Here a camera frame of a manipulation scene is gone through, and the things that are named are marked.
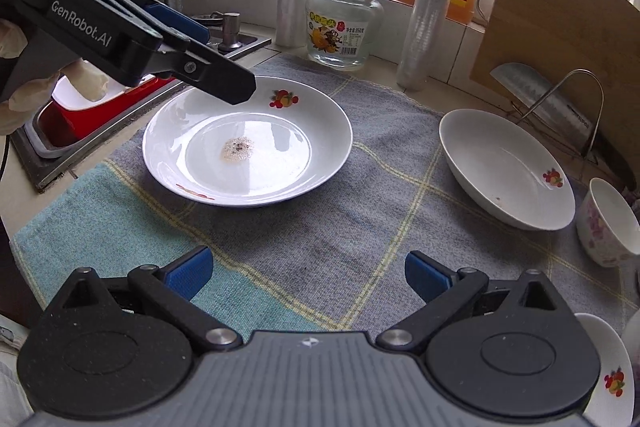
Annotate glass jar yellow lid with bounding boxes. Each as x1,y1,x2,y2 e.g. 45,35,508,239
305,0,385,72

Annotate person's white clothing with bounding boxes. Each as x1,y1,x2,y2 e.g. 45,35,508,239
0,314,32,427

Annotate metal soap dispenser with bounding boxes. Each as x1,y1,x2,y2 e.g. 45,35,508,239
220,12,242,52

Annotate person's left hand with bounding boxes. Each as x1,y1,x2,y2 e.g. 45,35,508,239
0,18,110,136

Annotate red plastic basin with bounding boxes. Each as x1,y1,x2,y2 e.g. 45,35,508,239
39,74,176,148

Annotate white pink floral bowl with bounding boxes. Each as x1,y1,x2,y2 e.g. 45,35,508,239
576,177,640,268

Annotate kitchen knife with black handle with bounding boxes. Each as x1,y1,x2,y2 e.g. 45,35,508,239
489,63,640,194

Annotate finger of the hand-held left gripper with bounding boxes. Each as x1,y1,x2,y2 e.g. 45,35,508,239
142,38,258,106
111,0,209,44

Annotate metal wire rack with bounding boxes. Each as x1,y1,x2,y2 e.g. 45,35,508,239
510,69,606,168

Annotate stainless steel sink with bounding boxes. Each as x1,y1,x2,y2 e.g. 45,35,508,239
10,9,273,194

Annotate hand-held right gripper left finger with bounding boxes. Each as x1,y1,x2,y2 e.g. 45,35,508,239
64,245,244,354

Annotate grey blue checkered mat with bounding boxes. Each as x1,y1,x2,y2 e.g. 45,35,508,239
10,52,640,348

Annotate wooden cutting board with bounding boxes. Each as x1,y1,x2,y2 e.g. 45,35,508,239
470,0,640,168

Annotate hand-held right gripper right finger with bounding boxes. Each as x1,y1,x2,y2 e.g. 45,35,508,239
375,250,557,356

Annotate white fruit print plate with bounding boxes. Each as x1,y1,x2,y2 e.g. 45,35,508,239
142,75,354,208
438,108,577,232
574,313,636,427

